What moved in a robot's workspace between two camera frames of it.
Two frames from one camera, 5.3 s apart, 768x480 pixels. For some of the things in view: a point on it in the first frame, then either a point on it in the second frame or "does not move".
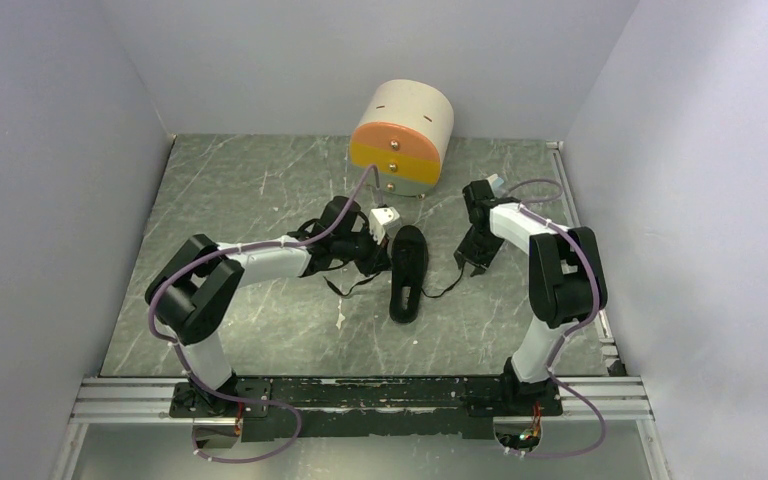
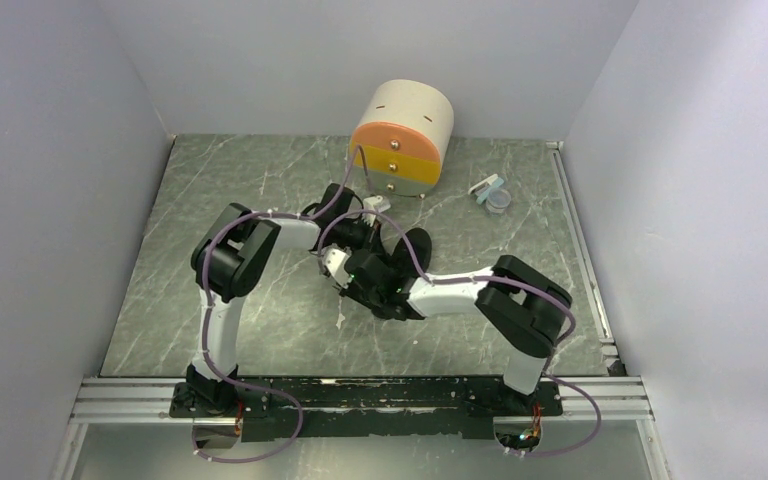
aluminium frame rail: [127, 401] does not move
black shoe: [409, 268] does not move
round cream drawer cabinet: [403, 129] does not move
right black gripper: [479, 261] → [349, 292]
